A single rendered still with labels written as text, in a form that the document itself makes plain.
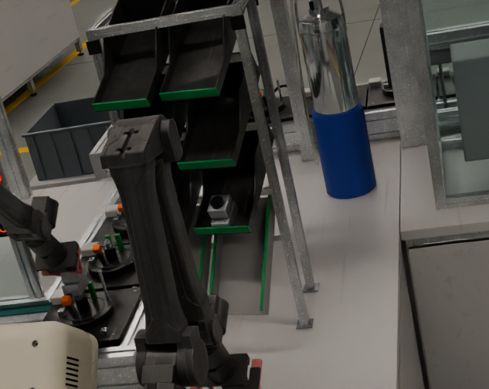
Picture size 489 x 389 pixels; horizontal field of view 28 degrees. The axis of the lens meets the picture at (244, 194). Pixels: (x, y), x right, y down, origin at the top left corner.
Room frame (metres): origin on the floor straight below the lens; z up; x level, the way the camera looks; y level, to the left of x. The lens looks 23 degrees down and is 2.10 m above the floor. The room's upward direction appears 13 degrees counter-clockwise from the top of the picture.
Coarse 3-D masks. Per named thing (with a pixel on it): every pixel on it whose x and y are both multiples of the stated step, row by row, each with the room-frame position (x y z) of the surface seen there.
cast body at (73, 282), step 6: (66, 276) 2.09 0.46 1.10; (72, 276) 2.09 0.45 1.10; (78, 276) 2.09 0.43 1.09; (84, 276) 2.12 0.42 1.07; (66, 282) 2.10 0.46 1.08; (72, 282) 2.09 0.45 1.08; (78, 282) 2.08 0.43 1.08; (84, 282) 2.11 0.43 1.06; (66, 288) 2.08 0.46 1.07; (72, 288) 2.08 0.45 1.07; (78, 288) 2.07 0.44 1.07; (84, 288) 2.10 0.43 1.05; (78, 294) 2.07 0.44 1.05
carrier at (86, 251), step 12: (108, 240) 2.36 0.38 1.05; (120, 240) 2.39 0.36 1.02; (84, 252) 2.46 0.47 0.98; (108, 252) 2.35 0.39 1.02; (120, 252) 2.39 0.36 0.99; (84, 264) 2.41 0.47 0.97; (96, 264) 2.35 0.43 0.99; (120, 264) 2.32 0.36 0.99; (132, 264) 2.32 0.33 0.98; (96, 276) 2.31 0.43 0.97; (108, 276) 2.29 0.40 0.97; (120, 276) 2.29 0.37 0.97; (132, 276) 2.27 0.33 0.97; (96, 288) 2.25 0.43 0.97; (108, 288) 2.24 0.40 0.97; (120, 288) 2.23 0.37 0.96
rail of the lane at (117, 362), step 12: (108, 348) 1.95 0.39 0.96; (120, 348) 1.94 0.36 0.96; (132, 348) 1.93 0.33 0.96; (108, 360) 1.91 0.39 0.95; (120, 360) 1.91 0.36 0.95; (132, 360) 1.90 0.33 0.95; (108, 372) 1.92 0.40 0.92; (120, 372) 1.91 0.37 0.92; (132, 372) 1.90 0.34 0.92; (108, 384) 1.93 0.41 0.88; (120, 384) 1.92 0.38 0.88; (132, 384) 1.90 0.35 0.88
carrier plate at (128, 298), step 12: (132, 288) 2.20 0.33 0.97; (72, 300) 2.21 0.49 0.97; (120, 300) 2.15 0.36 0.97; (132, 300) 2.14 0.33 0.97; (48, 312) 2.18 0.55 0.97; (120, 312) 2.10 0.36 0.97; (132, 312) 2.08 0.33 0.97; (108, 324) 2.05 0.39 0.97; (120, 324) 2.03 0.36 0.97; (96, 336) 2.01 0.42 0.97; (108, 336) 1.99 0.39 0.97; (120, 336) 1.98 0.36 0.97
